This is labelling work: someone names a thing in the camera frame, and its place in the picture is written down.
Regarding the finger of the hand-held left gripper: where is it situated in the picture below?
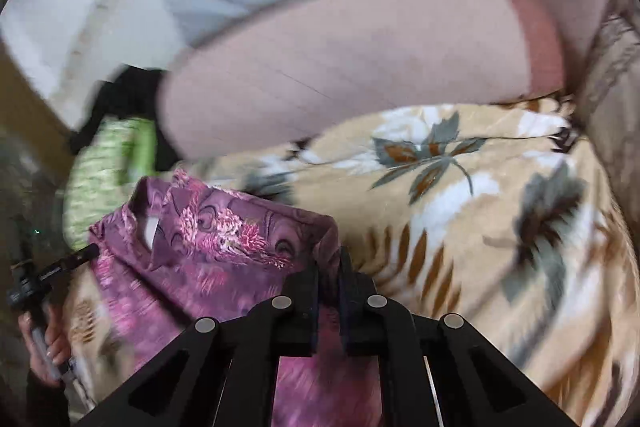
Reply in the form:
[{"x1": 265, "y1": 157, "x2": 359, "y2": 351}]
[{"x1": 35, "y1": 244, "x2": 100, "y2": 288}]

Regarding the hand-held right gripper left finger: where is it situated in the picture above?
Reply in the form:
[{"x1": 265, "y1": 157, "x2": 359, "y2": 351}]
[{"x1": 75, "y1": 258, "x2": 321, "y2": 427}]

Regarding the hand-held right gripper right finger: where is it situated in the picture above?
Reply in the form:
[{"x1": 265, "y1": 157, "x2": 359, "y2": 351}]
[{"x1": 338, "y1": 246, "x2": 581, "y2": 427}]

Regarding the purple floral garment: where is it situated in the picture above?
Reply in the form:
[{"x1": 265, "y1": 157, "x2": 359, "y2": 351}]
[{"x1": 89, "y1": 169, "x2": 386, "y2": 427}]

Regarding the person's left hand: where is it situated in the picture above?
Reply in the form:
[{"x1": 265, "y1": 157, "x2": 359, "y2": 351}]
[{"x1": 19, "y1": 302, "x2": 72, "y2": 389}]

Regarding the green patterned cloth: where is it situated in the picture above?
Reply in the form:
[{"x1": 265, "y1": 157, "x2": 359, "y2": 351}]
[{"x1": 62, "y1": 117, "x2": 158, "y2": 250}]

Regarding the beige floral blanket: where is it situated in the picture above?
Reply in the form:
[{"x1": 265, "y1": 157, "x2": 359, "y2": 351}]
[{"x1": 65, "y1": 99, "x2": 633, "y2": 427}]

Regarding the brown patterned cushion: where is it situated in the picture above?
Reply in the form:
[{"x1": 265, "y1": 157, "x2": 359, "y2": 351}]
[{"x1": 575, "y1": 0, "x2": 640, "y2": 228}]

